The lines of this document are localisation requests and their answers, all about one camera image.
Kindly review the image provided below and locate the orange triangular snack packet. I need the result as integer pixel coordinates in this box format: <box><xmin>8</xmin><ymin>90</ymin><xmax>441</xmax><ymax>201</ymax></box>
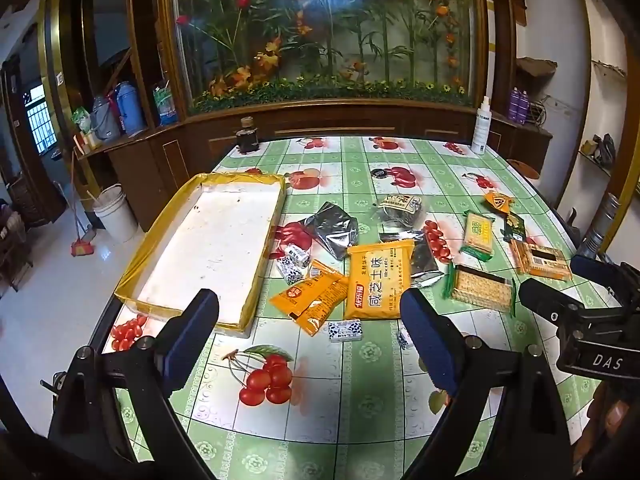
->
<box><xmin>482</xmin><ymin>191</ymin><xmax>515</xmax><ymax>215</ymax></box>

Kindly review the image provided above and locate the artificial flower display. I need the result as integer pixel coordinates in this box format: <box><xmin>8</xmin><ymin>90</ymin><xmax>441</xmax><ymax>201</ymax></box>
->
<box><xmin>172</xmin><ymin>0</ymin><xmax>476</xmax><ymax>108</ymax></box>

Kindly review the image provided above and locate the red broom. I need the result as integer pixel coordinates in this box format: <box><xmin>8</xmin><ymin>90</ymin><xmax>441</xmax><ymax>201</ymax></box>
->
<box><xmin>70</xmin><ymin>150</ymin><xmax>97</xmax><ymax>258</ymax></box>

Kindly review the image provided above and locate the green white plastic bag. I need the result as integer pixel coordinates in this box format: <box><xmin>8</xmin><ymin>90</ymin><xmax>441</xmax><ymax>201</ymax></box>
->
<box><xmin>152</xmin><ymin>80</ymin><xmax>179</xmax><ymax>127</ymax></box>

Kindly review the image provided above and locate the white plastic bucket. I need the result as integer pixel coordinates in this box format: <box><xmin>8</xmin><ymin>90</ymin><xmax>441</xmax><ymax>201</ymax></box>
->
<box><xmin>92</xmin><ymin>184</ymin><xmax>138</xmax><ymax>243</ymax></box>

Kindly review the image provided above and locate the dark green cracker packet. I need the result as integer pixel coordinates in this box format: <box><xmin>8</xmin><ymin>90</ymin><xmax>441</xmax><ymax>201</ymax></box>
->
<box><xmin>502</xmin><ymin>212</ymin><xmax>528</xmax><ymax>243</ymax></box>

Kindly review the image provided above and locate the white spray bottle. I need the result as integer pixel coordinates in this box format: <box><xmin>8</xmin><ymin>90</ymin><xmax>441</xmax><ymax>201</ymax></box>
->
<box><xmin>471</xmin><ymin>96</ymin><xmax>493</xmax><ymax>156</ymax></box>

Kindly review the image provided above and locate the small orange snack packet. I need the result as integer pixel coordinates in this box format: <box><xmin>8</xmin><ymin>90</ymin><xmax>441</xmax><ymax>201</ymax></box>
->
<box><xmin>269</xmin><ymin>275</ymin><xmax>346</xmax><ymax>320</ymax></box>
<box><xmin>290</xmin><ymin>259</ymin><xmax>350</xmax><ymax>337</ymax></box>

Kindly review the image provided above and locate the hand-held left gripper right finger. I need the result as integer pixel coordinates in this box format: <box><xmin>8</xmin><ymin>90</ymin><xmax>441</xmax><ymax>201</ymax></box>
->
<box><xmin>400</xmin><ymin>287</ymin><xmax>591</xmax><ymax>480</ymax></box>

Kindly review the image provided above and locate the brown flat object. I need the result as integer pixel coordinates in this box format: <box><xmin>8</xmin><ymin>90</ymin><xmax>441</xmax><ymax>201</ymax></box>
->
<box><xmin>515</xmin><ymin>57</ymin><xmax>558</xmax><ymax>78</ymax></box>

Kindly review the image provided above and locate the grey thermos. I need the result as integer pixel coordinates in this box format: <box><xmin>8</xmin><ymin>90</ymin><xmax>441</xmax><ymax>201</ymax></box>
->
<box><xmin>91</xmin><ymin>94</ymin><xmax>121</xmax><ymax>141</ymax></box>

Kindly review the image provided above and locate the brown wooden cabinet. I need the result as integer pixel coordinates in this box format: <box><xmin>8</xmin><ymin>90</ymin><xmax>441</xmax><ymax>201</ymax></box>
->
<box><xmin>75</xmin><ymin>0</ymin><xmax>553</xmax><ymax>233</ymax></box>

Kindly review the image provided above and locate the clear green-ended cracker packet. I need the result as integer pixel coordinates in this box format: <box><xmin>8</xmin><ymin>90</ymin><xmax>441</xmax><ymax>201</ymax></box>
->
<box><xmin>442</xmin><ymin>262</ymin><xmax>517</xmax><ymax>317</ymax></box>

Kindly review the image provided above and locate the crumpled silver foil packet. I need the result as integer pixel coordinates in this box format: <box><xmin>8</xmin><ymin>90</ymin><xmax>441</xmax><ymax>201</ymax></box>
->
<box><xmin>298</xmin><ymin>201</ymin><xmax>359</xmax><ymax>260</ymax></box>

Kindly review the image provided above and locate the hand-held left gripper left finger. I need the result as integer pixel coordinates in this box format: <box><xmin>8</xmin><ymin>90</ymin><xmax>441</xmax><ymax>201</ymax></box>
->
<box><xmin>47</xmin><ymin>287</ymin><xmax>221</xmax><ymax>480</ymax></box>

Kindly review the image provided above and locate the yellow-edged white tray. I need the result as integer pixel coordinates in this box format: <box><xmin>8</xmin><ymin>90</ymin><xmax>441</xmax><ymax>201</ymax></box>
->
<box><xmin>114</xmin><ymin>172</ymin><xmax>287</xmax><ymax>333</ymax></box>

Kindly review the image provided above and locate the clear bag of dark snack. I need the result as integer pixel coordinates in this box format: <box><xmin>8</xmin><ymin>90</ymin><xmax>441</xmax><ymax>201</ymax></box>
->
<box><xmin>376</xmin><ymin>194</ymin><xmax>423</xmax><ymax>228</ymax></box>

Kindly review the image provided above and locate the orange-edged cracker packet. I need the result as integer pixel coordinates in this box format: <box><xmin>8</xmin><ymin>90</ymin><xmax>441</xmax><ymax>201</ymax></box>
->
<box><xmin>510</xmin><ymin>239</ymin><xmax>572</xmax><ymax>281</ymax></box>

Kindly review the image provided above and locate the blue thermos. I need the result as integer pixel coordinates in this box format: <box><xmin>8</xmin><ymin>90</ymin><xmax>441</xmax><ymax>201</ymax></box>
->
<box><xmin>115</xmin><ymin>81</ymin><xmax>146</xmax><ymax>137</ymax></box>

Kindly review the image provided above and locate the silver foil packet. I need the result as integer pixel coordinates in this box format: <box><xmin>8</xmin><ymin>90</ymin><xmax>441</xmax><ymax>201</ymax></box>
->
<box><xmin>379</xmin><ymin>230</ymin><xmax>445</xmax><ymax>289</ymax></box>
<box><xmin>298</xmin><ymin>201</ymin><xmax>359</xmax><ymax>260</ymax></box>

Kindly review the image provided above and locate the grey metal flashlight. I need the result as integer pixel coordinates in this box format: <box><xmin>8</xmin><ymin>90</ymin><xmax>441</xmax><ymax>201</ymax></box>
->
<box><xmin>577</xmin><ymin>192</ymin><xmax>623</xmax><ymax>261</ymax></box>

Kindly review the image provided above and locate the large orange biscuit packet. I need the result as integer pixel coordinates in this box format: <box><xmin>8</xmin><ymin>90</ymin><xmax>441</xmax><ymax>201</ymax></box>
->
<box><xmin>346</xmin><ymin>239</ymin><xmax>416</xmax><ymax>321</ymax></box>

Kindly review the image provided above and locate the yellow green cracker packet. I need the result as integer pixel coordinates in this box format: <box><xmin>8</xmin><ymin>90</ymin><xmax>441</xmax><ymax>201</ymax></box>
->
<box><xmin>460</xmin><ymin>209</ymin><xmax>496</xmax><ymax>262</ymax></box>

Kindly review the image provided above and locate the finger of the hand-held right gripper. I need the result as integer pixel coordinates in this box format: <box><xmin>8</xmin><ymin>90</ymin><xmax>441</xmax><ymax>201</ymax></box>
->
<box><xmin>518</xmin><ymin>277</ymin><xmax>596</xmax><ymax>329</ymax></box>
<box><xmin>570</xmin><ymin>255</ymin><xmax>640</xmax><ymax>308</ymax></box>

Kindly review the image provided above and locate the dark glass bottle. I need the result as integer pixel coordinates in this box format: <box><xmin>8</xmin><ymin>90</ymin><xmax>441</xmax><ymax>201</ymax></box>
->
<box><xmin>236</xmin><ymin>116</ymin><xmax>261</xmax><ymax>155</ymax></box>

